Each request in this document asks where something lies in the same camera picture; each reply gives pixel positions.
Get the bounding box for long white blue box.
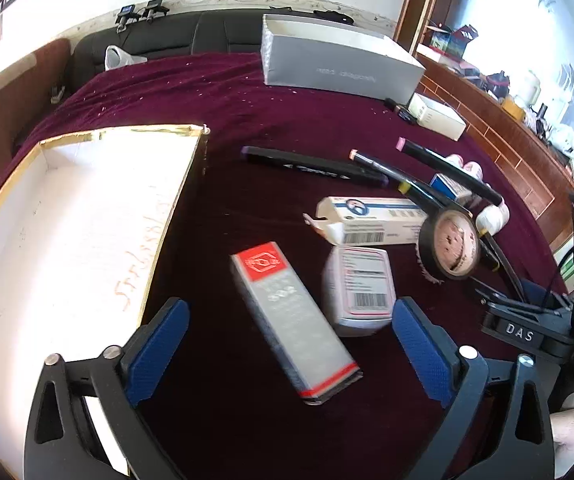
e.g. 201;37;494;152
303;196;430;247

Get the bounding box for person's right forearm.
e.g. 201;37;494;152
550;394;574;480

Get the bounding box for black marker orange caps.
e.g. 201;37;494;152
349;149;448;211

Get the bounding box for maroon velvet tablecloth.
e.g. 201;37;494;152
14;51;574;480

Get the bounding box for long grey red box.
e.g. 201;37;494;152
230;241;364;406

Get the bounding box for white kitchen appliance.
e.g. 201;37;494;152
514;70;543;106

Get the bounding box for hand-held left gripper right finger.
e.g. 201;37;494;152
391;296;555;480

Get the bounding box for black leather sofa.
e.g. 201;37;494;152
71;7;358;93

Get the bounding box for colourful boxes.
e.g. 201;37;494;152
424;25;480;58

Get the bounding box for black marker purple caps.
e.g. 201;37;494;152
240;146;390;188

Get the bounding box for black clamp blue screen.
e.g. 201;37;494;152
115;5;140;33

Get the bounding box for plain white carton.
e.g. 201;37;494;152
407;92;468;142

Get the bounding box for green label white medicine bottle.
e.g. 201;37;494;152
474;200;511;236

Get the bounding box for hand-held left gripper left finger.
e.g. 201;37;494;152
23;296;191;480

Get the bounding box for wooden cabinet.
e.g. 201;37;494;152
414;42;574;241

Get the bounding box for black gold lipstick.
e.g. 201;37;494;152
384;98;418;125

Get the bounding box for black marker pink caps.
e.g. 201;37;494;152
397;137;505;206

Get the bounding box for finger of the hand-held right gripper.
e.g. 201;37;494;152
474;285;508;308
474;230;528;306

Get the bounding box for grey shoe box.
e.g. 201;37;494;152
260;13;427;106

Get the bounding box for white plastic bag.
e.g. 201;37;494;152
104;45;148;71

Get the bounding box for wooden door frame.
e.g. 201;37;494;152
394;0;440;53

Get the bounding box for maroon upholstered chair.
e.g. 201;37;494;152
0;37;72;201

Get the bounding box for white tray box gold edge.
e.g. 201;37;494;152
0;125;211;478

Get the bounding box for small white box pink edge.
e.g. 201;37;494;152
321;246;397;337

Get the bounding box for black tape roll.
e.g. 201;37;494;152
417;205;481;286

